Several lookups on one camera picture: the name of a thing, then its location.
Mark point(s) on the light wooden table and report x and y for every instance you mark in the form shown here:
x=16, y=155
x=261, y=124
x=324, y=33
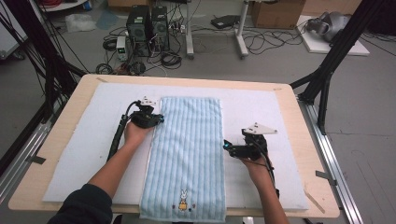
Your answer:
x=300, y=140

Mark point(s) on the light blue striped towel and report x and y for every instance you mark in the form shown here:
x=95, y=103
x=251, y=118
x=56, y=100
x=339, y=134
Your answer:
x=186, y=149

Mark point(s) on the brown cardboard box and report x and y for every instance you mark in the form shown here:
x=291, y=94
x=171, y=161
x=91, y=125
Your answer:
x=277, y=15

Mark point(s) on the clear plastic bag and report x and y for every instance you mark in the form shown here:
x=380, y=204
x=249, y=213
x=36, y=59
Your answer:
x=80, y=22

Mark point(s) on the grey headset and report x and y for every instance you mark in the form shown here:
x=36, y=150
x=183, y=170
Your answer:
x=333, y=23

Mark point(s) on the white floor board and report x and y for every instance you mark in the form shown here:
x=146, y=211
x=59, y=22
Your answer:
x=317, y=45

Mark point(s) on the white power supply unit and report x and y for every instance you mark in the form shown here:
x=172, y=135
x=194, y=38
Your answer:
x=121, y=48

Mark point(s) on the slim black computer tower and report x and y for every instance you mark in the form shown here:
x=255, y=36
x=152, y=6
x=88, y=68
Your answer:
x=160, y=28

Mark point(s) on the black tape piece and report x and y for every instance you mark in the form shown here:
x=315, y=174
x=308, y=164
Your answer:
x=326, y=177
x=36, y=160

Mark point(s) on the white desk leg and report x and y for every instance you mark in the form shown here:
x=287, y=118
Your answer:
x=240, y=31
x=189, y=31

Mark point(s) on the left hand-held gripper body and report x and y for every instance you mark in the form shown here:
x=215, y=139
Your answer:
x=143, y=119

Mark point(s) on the black metal frame stand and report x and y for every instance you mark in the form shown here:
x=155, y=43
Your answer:
x=46, y=53
x=342, y=40

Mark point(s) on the white foam mat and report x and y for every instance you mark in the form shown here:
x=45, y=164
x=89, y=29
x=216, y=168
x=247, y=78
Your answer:
x=93, y=140

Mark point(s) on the person's right hand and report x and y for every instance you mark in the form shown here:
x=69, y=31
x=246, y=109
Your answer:
x=261, y=172

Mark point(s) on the aluminium rail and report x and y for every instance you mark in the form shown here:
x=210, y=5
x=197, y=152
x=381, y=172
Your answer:
x=21, y=155
x=330, y=161

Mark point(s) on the person's left hand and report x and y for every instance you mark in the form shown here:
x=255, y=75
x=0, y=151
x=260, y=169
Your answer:
x=135, y=135

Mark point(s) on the flat black device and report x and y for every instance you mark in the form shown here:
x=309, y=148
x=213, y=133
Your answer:
x=225, y=21

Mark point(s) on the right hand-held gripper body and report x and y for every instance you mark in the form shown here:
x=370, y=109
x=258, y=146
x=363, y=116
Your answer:
x=253, y=149

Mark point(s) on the large black computer tower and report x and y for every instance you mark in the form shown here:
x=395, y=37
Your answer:
x=138, y=28

